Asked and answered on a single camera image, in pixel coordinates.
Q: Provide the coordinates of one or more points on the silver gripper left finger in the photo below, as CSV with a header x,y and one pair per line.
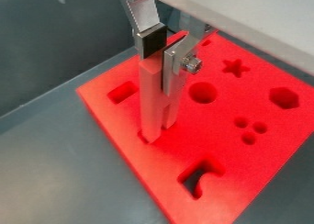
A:
x,y
149,30

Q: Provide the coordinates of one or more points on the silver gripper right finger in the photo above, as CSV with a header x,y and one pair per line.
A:
x,y
180,55

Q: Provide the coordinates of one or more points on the red double-square peg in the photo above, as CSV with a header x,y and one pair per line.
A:
x,y
158,107

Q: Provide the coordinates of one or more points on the red shape-sorting board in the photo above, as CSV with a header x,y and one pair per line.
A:
x,y
247,116

